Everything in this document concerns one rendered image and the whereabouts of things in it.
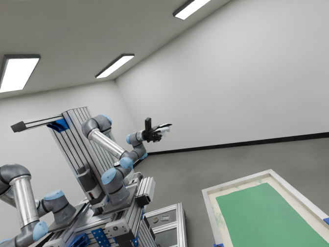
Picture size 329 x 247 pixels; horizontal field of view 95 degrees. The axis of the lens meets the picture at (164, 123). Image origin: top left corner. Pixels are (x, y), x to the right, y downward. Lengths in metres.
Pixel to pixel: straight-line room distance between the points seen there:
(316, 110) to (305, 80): 0.58
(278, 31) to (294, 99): 1.27
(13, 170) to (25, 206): 0.22
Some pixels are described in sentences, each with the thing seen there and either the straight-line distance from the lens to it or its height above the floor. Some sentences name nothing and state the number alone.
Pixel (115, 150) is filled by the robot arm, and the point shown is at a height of 1.65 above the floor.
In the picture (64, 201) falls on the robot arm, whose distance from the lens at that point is 1.56.
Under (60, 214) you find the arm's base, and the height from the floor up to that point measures 1.32.
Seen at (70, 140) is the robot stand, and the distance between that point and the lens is 1.45.
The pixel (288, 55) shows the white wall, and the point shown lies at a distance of 3.67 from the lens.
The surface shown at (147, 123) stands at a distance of 0.94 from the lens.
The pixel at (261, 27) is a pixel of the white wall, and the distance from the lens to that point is 3.68.
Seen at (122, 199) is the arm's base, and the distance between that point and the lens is 1.26.
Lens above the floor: 1.86
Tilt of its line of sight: 10 degrees down
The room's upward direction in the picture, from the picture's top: 22 degrees counter-clockwise
